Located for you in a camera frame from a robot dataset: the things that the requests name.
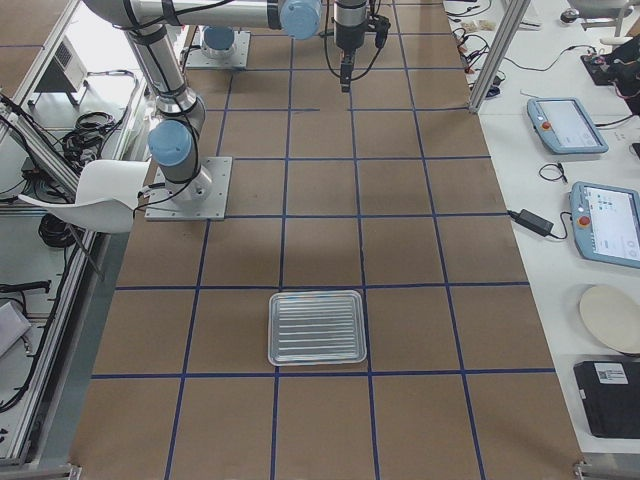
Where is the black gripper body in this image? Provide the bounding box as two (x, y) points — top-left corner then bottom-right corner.
(339, 46), (356, 78)

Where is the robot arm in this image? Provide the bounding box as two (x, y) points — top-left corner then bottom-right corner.
(197, 1), (388, 93)
(85, 1), (322, 204)

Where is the silver metal tray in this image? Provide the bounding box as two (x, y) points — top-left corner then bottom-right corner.
(267, 290), (367, 367)

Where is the black power adapter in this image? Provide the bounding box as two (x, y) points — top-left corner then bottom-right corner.
(507, 209), (558, 239)

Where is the upper teach pendant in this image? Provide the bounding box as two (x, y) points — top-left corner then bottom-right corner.
(526, 97), (609, 155)

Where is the teach pendant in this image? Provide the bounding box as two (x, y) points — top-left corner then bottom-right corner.
(569, 182), (639, 268)
(526, 97), (609, 155)

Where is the white plastic chair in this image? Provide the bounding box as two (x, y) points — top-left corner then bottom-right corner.
(18, 159), (150, 234)

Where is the lower teach pendant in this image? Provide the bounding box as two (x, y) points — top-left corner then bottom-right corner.
(569, 182), (639, 268)

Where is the beige round plate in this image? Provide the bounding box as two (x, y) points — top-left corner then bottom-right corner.
(579, 285), (639, 357)

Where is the black box with label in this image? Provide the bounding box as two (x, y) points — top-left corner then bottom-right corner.
(573, 361), (639, 439)

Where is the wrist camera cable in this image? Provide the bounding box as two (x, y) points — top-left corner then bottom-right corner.
(322, 0), (392, 81)

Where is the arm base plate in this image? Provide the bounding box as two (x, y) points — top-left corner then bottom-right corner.
(185, 31), (251, 70)
(145, 157), (232, 221)

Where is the aluminium frame post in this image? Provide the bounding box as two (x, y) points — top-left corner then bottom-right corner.
(468, 0), (530, 114)

